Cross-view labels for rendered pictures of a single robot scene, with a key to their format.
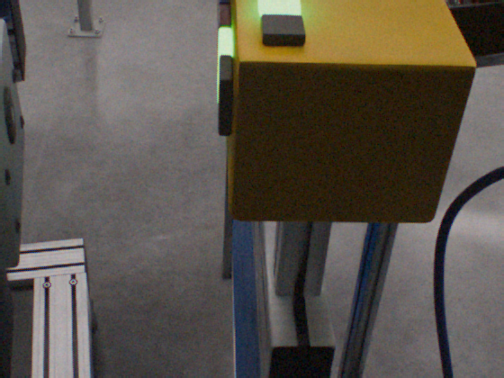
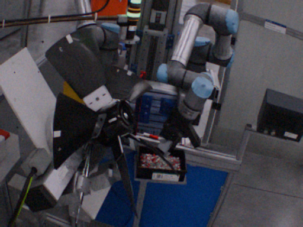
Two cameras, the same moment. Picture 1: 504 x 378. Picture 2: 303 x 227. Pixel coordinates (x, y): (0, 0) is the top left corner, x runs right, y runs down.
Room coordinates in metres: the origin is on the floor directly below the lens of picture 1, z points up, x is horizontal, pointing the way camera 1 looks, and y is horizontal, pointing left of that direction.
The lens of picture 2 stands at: (1.06, -1.55, 1.89)
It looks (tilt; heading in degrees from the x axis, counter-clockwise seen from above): 30 degrees down; 103
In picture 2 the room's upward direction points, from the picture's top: 10 degrees clockwise
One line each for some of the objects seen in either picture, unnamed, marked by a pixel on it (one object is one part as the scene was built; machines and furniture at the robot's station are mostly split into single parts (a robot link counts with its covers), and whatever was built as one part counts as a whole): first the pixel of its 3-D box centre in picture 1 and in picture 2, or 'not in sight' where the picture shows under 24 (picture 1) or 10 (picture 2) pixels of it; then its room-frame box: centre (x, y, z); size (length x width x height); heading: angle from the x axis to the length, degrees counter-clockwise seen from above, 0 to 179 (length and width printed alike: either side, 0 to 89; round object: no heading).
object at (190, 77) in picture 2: not in sight; (199, 83); (0.91, -0.17, 1.28); 0.11 x 0.11 x 0.08; 0
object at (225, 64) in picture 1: (225, 95); not in sight; (0.28, 0.01, 1.04); 0.02 x 0.01 x 0.03; 5
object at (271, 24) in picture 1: (283, 29); not in sight; (0.28, -0.01, 1.08); 0.02 x 0.02 x 0.01; 5
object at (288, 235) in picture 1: (304, 210); not in sight; (0.35, -0.03, 0.92); 0.03 x 0.03 x 0.12; 5
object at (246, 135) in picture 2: not in sight; (244, 142); (1.17, 0.03, 0.96); 0.03 x 0.03 x 0.20; 5
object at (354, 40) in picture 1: (322, 68); (80, 90); (0.35, -0.03, 1.02); 0.16 x 0.10 x 0.11; 5
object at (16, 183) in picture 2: not in sight; (27, 201); (0.35, -0.62, 0.73); 0.15 x 0.09 x 0.22; 5
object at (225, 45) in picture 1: (224, 67); not in sight; (0.31, 0.02, 1.04); 0.02 x 0.01 x 0.03; 5
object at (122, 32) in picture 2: not in sight; (128, 28); (0.66, -0.38, 1.50); 0.09 x 0.07 x 0.10; 40
